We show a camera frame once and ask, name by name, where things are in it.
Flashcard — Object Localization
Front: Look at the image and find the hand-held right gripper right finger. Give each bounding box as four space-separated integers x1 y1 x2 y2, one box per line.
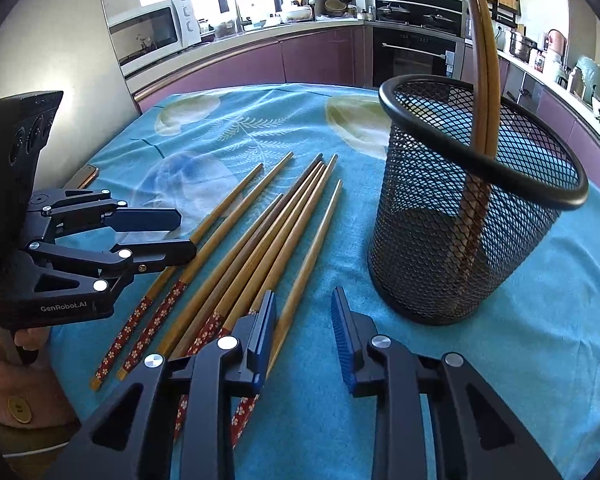
331 286 563 480

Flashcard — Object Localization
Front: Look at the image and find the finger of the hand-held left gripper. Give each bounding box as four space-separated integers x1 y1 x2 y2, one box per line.
24 239 198 304
29 188 183 242

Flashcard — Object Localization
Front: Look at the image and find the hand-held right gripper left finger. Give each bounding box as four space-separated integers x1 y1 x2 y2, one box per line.
45 290 277 480

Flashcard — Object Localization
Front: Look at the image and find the bundle of wooden chopsticks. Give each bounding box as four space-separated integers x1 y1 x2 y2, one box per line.
90 152 331 392

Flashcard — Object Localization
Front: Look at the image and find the floral-handled wooden chopstick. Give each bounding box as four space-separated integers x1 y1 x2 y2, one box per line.
455 0 502 286
452 0 488 286
230 179 344 448
172 154 340 441

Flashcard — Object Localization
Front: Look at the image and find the black mesh utensil holder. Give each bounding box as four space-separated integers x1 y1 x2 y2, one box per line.
367 74 590 327

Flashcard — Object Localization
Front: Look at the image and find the person's left hand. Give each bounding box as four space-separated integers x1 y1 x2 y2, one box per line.
11 328 52 356

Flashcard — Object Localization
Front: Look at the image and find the brown smartphone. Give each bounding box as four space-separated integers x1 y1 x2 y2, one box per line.
62 164 101 191

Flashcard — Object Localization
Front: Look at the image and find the blue printed tablecloth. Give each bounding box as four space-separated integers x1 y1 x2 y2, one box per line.
47 82 600 480

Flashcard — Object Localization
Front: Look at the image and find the white microwave oven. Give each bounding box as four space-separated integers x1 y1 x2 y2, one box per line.
107 0 202 66

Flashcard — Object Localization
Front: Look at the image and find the beige garment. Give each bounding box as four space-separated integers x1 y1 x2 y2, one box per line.
0 417 83 466

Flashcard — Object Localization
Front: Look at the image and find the purple kitchen cabinet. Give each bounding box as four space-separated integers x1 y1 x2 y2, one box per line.
132 25 381 113
497 57 600 186

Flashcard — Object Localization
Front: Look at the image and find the black built-in oven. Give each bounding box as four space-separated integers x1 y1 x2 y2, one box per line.
371 25 466 90

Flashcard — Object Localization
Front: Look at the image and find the black stove with pans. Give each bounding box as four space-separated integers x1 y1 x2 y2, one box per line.
374 0 468 29

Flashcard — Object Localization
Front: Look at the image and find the steel cooking pot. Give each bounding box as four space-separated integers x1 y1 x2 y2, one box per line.
509 30 538 61

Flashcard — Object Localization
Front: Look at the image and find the teal kitchen item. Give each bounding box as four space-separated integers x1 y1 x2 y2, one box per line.
572 56 600 106

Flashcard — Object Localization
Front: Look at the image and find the copper-coloured kitchen appliance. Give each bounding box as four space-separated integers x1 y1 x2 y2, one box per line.
545 29 568 73

